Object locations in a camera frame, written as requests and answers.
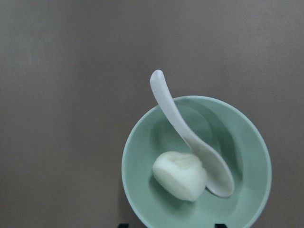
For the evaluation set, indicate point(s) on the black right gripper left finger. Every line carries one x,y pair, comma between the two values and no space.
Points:
123,225

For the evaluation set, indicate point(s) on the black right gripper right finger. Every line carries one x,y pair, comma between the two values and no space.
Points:
220,226

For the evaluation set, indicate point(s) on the white ceramic soup spoon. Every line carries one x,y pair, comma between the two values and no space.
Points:
219,176

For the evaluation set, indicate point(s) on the white steamed bun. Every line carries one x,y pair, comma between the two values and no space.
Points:
181,174

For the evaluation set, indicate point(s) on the light green bowl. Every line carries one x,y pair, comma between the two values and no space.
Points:
230,133

